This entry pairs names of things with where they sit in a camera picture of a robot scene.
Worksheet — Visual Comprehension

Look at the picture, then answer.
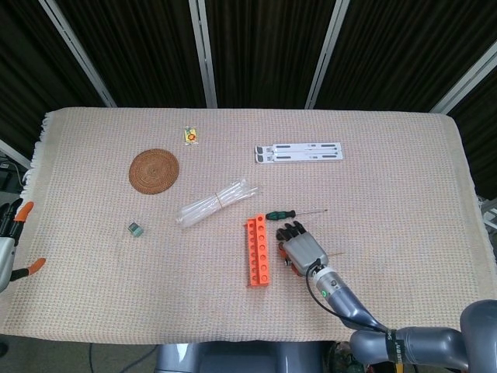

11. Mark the beige woven tablecloth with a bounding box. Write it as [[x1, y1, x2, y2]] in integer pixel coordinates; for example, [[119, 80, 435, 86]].
[[0, 107, 494, 350]]

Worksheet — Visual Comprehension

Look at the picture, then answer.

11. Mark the round woven rattan coaster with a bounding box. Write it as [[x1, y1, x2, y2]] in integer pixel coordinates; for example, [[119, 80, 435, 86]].
[[128, 148, 181, 194]]

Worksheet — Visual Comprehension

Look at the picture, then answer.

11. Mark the clear plastic tube bundle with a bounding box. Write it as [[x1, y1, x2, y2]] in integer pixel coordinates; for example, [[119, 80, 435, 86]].
[[176, 177, 259, 228]]

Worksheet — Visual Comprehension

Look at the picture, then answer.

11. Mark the black fabric partition panel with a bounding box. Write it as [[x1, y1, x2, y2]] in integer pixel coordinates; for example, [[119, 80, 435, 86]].
[[446, 75, 497, 199], [54, 0, 207, 109], [0, 0, 108, 156], [203, 0, 335, 109], [314, 0, 497, 112]]

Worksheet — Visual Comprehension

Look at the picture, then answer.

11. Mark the white metal frame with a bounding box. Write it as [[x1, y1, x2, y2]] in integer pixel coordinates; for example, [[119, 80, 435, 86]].
[[479, 196, 497, 236]]

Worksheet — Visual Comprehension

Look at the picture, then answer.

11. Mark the orange tool holder rack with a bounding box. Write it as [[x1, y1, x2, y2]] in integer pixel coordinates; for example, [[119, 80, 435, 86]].
[[245, 213, 273, 289]]

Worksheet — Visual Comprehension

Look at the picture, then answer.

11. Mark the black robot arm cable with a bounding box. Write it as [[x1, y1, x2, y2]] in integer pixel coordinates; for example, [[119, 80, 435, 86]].
[[305, 260, 389, 333]]

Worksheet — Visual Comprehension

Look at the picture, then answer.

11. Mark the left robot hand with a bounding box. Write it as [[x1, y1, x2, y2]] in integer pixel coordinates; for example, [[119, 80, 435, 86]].
[[0, 200, 47, 292]]

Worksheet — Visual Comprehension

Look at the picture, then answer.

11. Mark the grey robot torso base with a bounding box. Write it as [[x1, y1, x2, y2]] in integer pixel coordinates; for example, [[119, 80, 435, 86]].
[[155, 341, 331, 373]]

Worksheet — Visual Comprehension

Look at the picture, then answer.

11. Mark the white folded laptop stand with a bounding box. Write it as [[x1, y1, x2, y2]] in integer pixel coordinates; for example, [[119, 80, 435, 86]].
[[254, 141, 346, 164]]

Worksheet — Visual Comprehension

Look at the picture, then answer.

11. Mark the long green black screwdriver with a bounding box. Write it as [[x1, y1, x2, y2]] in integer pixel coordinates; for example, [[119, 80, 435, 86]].
[[265, 208, 329, 221]]

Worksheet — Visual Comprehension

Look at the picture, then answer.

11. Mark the white partition frame post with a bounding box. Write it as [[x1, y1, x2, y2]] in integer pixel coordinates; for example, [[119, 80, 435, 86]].
[[304, 0, 350, 110], [429, 50, 497, 114], [38, 0, 117, 109], [189, 0, 218, 109], [0, 138, 32, 170]]

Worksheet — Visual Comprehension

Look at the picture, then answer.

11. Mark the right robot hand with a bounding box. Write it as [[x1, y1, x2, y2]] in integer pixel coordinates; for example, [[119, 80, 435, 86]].
[[276, 220, 330, 277]]

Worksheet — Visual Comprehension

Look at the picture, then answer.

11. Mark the black silver precision screwdriver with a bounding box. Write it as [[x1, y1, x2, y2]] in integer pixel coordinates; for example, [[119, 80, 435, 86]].
[[284, 252, 346, 268]]

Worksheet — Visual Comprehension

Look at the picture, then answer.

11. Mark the yellow candy packet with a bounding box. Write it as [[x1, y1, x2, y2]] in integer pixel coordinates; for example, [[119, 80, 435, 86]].
[[182, 126, 200, 147]]

